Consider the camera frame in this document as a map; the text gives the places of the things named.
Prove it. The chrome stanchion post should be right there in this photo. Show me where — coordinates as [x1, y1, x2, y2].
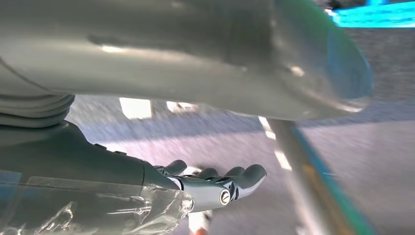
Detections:
[259, 116, 378, 235]

